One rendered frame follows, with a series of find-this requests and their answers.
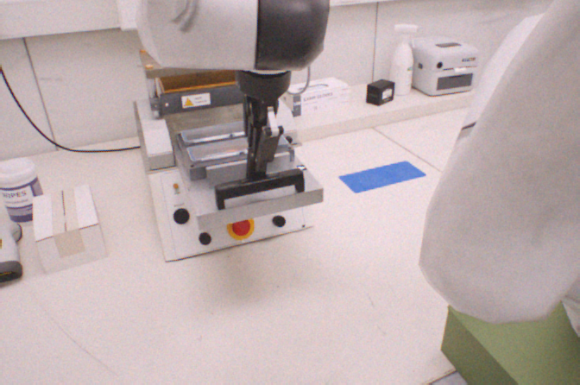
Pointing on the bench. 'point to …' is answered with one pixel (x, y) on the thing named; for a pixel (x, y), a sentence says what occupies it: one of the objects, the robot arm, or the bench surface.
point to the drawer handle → (224, 191)
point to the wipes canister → (19, 189)
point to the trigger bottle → (403, 59)
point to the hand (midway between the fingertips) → (256, 165)
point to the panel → (191, 244)
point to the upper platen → (196, 80)
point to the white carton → (317, 96)
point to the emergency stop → (241, 227)
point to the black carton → (380, 92)
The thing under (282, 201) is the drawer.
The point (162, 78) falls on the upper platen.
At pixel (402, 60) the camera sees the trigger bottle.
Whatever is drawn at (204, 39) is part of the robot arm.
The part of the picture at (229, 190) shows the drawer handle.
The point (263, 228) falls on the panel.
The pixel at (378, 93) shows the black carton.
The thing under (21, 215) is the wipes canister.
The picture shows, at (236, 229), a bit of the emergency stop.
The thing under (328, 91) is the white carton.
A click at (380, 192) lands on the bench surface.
